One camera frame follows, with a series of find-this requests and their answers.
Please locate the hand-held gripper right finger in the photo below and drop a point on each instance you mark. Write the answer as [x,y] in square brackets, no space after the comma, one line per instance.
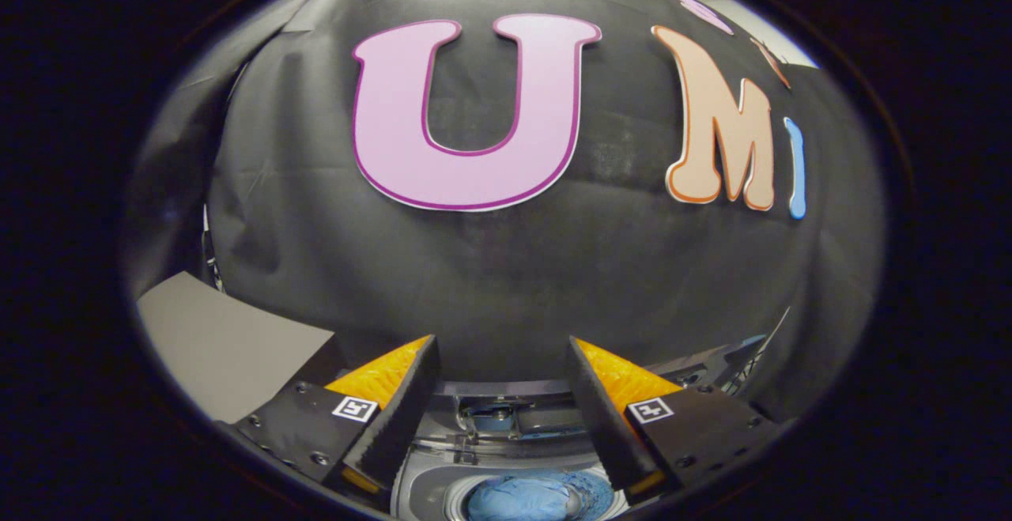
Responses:
[605,418]

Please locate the beige cabinet with dark side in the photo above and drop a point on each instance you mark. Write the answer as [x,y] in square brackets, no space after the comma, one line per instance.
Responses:
[229,347]

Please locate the black light stand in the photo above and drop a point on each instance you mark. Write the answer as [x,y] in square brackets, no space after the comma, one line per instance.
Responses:
[763,351]

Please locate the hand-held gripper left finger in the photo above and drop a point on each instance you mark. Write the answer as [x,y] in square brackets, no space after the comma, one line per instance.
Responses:
[395,418]

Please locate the light blue garment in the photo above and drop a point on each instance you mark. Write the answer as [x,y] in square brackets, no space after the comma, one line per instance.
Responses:
[514,501]

